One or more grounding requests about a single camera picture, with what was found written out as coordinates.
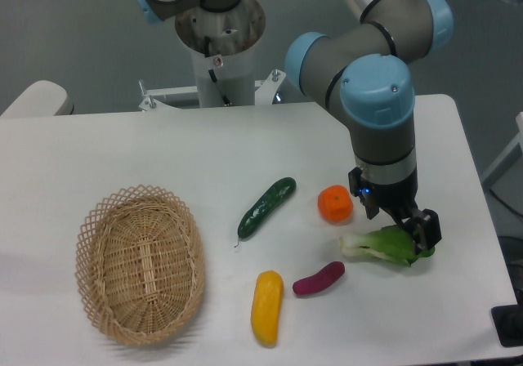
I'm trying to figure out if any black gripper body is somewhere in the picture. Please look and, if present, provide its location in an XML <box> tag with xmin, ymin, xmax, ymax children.
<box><xmin>348</xmin><ymin>167</ymin><xmax>418</xmax><ymax>221</ymax></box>

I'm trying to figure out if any white chair back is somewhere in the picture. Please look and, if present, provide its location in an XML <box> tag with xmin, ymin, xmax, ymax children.
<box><xmin>1</xmin><ymin>80</ymin><xmax>74</xmax><ymax>119</ymax></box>

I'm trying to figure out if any white metal base frame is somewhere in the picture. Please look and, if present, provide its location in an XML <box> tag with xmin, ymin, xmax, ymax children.
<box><xmin>138</xmin><ymin>69</ymin><xmax>287</xmax><ymax>112</ymax></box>

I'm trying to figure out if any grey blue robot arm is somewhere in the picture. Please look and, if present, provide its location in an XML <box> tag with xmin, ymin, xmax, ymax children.
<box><xmin>136</xmin><ymin>0</ymin><xmax>454</xmax><ymax>254</ymax></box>

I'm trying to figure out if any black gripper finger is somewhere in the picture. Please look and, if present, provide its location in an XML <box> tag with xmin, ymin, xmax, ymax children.
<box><xmin>360</xmin><ymin>194</ymin><xmax>380</xmax><ymax>220</ymax></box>
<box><xmin>398</xmin><ymin>208</ymin><xmax>442</xmax><ymax>254</ymax></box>

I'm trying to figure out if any woven wicker basket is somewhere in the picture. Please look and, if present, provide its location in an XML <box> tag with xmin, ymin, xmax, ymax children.
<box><xmin>75</xmin><ymin>185</ymin><xmax>205</xmax><ymax>346</ymax></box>

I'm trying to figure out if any orange tangerine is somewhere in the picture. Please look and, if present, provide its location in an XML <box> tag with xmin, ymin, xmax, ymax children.
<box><xmin>317</xmin><ymin>185</ymin><xmax>354</xmax><ymax>223</ymax></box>

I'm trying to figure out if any yellow squash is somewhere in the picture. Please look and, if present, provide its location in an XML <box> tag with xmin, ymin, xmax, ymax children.
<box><xmin>250</xmin><ymin>270</ymin><xmax>284</xmax><ymax>348</ymax></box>

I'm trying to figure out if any white furniture at right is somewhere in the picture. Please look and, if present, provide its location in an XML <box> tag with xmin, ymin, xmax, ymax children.
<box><xmin>480</xmin><ymin>112</ymin><xmax>522</xmax><ymax>190</ymax></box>

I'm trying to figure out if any purple sweet potato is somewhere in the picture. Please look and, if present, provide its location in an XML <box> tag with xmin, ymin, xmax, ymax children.
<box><xmin>293</xmin><ymin>261</ymin><xmax>346</xmax><ymax>297</ymax></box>

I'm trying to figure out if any green cucumber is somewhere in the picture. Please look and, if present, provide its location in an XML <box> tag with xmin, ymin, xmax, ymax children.
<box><xmin>235</xmin><ymin>176</ymin><xmax>297</xmax><ymax>247</ymax></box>

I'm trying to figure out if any green bok choy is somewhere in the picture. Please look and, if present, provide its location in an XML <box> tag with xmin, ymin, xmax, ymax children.
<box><xmin>338</xmin><ymin>225</ymin><xmax>436</xmax><ymax>267</ymax></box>

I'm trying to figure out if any black device at edge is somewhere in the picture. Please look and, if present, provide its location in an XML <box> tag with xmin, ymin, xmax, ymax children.
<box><xmin>491</xmin><ymin>305</ymin><xmax>522</xmax><ymax>348</ymax></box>

